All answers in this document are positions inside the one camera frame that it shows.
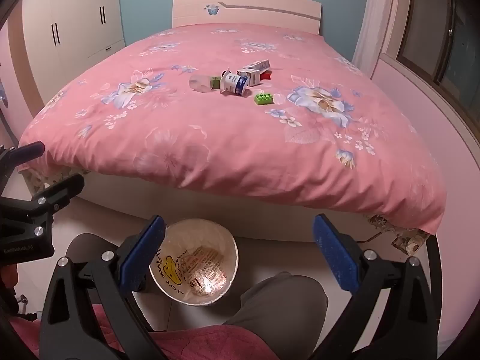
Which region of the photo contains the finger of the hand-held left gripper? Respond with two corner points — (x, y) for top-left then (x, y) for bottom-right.
(0, 174), (86, 239)
(0, 141), (45, 197)

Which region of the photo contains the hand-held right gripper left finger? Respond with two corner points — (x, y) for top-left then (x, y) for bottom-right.
(39, 215), (166, 360)

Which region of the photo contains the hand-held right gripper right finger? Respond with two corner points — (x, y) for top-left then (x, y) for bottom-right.
(312, 213), (438, 360)

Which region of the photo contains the white bin with plastic liner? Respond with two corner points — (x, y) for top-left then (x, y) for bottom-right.
(148, 218), (239, 305)

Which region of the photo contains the white barcode box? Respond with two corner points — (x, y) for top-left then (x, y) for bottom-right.
(237, 68), (263, 88)

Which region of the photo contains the person's right leg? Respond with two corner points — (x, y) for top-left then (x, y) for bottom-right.
(224, 272), (329, 332)

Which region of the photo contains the floral bed sheet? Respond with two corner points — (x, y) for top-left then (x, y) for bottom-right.
(20, 167), (430, 260)

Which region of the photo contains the pink fleece garment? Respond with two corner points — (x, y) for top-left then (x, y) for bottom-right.
(8, 303), (281, 360)

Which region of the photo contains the pink floral blanket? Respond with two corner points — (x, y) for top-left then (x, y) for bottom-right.
(19, 22), (448, 236)

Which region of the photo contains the white wardrobe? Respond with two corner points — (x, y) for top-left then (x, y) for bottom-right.
(22, 0), (126, 80)

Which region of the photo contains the clear plastic cup green label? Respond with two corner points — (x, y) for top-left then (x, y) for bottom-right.
(188, 74), (222, 94)

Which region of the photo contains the small white blue carton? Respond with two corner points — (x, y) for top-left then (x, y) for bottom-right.
(219, 70), (249, 98)

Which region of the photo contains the white blue milk carton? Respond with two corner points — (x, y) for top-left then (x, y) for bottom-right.
(242, 59), (271, 75)

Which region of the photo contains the light pink curtain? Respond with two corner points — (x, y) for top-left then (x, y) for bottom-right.
(352, 0), (414, 80)

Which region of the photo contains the window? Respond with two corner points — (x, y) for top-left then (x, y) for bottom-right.
(395, 0), (480, 100)

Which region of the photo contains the white bed frame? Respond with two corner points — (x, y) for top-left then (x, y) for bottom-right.
(71, 170), (379, 242)

